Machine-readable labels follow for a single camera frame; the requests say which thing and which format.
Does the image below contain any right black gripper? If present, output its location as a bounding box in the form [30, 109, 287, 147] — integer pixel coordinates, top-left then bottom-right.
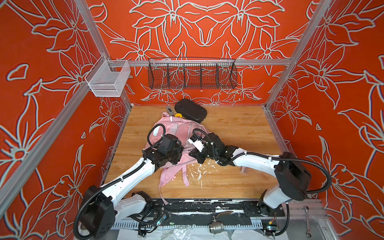
[185, 144, 219, 165]

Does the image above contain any pink student backpack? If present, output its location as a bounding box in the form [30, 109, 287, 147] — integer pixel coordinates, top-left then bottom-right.
[145, 111, 217, 205]

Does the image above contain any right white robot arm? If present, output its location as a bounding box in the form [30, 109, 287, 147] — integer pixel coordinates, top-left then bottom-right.
[188, 129, 332, 215]

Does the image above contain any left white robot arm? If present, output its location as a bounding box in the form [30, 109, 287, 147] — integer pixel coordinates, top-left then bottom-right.
[73, 124, 184, 240]

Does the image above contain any black pencil case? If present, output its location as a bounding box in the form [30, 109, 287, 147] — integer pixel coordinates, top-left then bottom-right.
[175, 99, 208, 124]

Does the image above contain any metal ball valve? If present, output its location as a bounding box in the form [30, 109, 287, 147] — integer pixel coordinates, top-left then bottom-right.
[209, 211, 233, 235]

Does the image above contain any silver wrench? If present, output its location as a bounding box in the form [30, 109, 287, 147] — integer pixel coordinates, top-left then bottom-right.
[304, 206, 312, 239]

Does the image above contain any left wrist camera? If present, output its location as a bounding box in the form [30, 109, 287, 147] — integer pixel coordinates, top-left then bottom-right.
[157, 134, 184, 157]

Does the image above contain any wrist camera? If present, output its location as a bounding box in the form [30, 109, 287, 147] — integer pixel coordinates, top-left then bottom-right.
[188, 132, 226, 154]
[157, 134, 184, 157]

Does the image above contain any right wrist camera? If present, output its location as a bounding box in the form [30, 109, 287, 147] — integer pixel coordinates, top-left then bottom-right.
[188, 132, 226, 154]

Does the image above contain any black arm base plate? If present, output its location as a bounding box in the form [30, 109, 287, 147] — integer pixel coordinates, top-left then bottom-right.
[152, 199, 286, 218]

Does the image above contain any white cable duct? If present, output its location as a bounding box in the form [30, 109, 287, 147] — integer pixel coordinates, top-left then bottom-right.
[111, 219, 263, 231]

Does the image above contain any black wire wall basket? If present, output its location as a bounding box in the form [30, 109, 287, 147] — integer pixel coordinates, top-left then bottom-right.
[148, 57, 238, 90]

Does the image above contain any white wire wall basket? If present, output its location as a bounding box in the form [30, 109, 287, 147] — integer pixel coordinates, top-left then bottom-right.
[85, 55, 131, 97]

